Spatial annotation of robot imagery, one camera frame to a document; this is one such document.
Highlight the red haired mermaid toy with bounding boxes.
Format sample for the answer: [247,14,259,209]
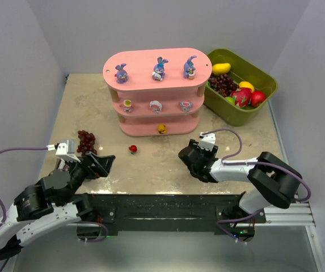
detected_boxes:
[128,145,138,154]

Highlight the pink toy with blue bow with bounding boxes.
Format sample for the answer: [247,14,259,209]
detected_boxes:
[179,101,193,112]

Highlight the pink toy with green centre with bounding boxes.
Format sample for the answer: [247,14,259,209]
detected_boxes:
[120,99,133,113]

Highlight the pink toy with white frill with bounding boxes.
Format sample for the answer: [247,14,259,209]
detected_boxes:
[149,100,163,113]

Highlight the purple bunny toy with cup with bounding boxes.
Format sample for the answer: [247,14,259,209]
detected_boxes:
[183,55,197,79]

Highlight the purple bunny toy red bow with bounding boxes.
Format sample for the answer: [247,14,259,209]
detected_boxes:
[115,63,129,84]

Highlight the purple bunny toy blue ears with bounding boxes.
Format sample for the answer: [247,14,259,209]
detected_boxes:
[152,57,168,81]

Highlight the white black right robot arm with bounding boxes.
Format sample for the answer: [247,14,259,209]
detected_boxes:
[178,139,303,224]

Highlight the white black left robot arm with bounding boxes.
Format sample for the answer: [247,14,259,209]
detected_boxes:
[0,152,116,261]

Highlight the pink three-tier wooden shelf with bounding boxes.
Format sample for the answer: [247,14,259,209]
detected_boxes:
[103,48,212,137]

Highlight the dark red grape bunch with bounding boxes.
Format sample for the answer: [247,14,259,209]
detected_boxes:
[77,130,97,156]

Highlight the green lime toy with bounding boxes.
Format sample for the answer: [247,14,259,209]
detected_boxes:
[225,96,235,105]

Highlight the red dragon fruit toy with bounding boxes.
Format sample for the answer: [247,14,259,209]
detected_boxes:
[230,87,252,108]

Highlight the purple grape bunch in bin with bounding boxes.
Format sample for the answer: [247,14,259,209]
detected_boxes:
[208,73,238,97]

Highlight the red apple toy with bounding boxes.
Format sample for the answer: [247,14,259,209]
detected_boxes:
[250,90,267,108]

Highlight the yellow mango toy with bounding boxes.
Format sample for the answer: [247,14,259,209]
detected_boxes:
[212,63,231,75]

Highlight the olive green plastic bin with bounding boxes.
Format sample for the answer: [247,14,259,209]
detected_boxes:
[204,48,278,126]

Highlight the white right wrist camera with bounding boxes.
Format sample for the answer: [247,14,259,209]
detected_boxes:
[197,131,216,151]

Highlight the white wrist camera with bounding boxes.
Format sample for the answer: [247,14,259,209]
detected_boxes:
[55,139,80,162]
[197,131,216,151]

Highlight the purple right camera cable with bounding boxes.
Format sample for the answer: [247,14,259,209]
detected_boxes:
[203,128,312,241]

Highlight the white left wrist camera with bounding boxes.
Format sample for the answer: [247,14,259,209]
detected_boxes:
[55,139,80,162]

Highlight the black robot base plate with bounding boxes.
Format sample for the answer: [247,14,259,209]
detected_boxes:
[65,193,268,237]

